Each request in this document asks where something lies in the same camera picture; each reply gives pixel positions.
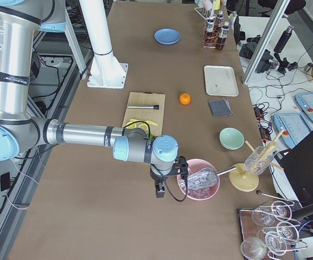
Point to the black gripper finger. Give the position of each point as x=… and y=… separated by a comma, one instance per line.
x=160, y=189

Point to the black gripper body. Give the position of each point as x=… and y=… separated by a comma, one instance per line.
x=157, y=177

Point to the orange fruit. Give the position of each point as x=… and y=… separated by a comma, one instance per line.
x=185, y=99

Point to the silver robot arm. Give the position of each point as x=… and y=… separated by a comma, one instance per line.
x=20, y=132

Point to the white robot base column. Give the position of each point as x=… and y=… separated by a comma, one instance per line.
x=106, y=71

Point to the blue plate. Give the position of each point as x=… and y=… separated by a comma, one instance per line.
x=167, y=36

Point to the pink bowl with ice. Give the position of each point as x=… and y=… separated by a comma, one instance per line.
x=195, y=165

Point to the metal ice scoop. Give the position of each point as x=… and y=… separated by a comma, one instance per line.
x=206, y=177

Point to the lemon half near knife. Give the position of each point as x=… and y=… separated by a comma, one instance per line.
x=144, y=127

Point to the green bowl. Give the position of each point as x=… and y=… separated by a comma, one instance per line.
x=231, y=138

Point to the wooden cup stand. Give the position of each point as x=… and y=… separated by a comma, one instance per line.
x=245, y=181

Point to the lemon half at edge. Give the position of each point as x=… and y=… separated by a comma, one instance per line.
x=131, y=125

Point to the steel muddler black tip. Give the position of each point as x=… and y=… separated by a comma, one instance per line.
x=155, y=107

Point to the yellow plastic knife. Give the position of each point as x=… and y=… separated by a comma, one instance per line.
x=144, y=121

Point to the grey folded cloth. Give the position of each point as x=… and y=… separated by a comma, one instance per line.
x=220, y=107

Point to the bamboo cutting board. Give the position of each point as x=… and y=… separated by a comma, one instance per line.
x=155, y=115

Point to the clear glass mug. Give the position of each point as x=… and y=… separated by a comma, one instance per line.
x=254, y=164

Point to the cream rabbit tray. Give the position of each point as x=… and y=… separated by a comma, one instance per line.
x=220, y=81

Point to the wine glass rack tray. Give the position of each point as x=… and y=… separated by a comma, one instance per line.
x=269, y=231

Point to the teach pendant near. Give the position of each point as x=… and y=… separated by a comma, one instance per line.
x=294, y=125

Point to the black laptop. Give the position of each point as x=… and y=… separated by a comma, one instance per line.
x=298, y=167

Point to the tea bottle front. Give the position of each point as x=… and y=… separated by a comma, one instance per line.
x=220, y=42

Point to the tea bottle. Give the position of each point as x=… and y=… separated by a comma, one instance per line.
x=209, y=32
x=220, y=42
x=219, y=20

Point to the tea bottle middle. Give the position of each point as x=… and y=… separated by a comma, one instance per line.
x=209, y=32

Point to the tea bottle back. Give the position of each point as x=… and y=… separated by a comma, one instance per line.
x=219, y=20

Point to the black water bottle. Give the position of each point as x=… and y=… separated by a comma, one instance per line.
x=284, y=38

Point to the copper wire bottle rack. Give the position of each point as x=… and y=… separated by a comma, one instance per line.
x=215, y=37

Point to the aluminium frame post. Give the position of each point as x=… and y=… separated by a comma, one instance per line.
x=272, y=23

